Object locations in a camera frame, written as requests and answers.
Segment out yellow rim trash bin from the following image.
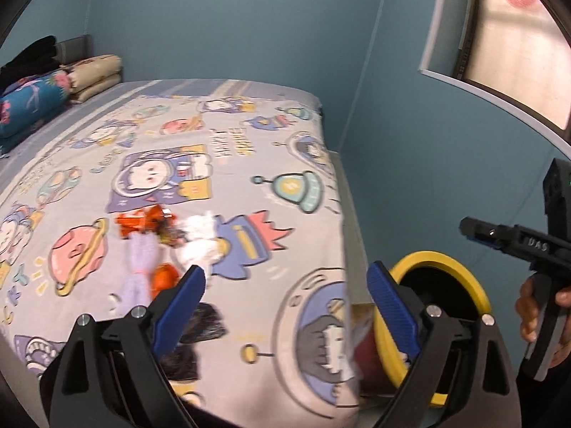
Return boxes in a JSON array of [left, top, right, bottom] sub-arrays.
[[373, 250, 492, 388]]

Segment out right hand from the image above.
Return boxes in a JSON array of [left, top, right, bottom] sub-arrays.
[[515, 273, 571, 368]]

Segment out black plastic bag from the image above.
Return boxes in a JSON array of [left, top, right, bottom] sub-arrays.
[[160, 302, 228, 382]]

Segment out orange peel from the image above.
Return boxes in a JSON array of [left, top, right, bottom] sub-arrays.
[[151, 263, 180, 299]]

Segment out lavender foam wrap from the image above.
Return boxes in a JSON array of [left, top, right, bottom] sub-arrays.
[[118, 232, 162, 316]]

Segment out white crumpled tissue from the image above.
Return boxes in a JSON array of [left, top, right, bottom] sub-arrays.
[[172, 212, 222, 276]]

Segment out orange snack wrapper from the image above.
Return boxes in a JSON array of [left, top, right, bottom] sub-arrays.
[[115, 205, 180, 246]]

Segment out cartoon space bed sheet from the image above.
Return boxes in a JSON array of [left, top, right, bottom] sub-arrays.
[[1, 79, 359, 427]]

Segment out beige folded quilt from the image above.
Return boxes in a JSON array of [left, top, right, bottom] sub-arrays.
[[64, 54, 122, 103]]

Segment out blue floral folded quilt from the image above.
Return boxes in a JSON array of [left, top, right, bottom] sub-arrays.
[[0, 70, 71, 155]]

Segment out grey padded headboard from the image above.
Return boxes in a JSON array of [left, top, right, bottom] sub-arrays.
[[55, 34, 93, 65]]

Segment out black clothing pile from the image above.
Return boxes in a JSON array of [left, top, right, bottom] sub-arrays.
[[1, 35, 60, 93]]

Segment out window with white frame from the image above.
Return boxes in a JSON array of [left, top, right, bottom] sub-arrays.
[[418, 0, 570, 156]]

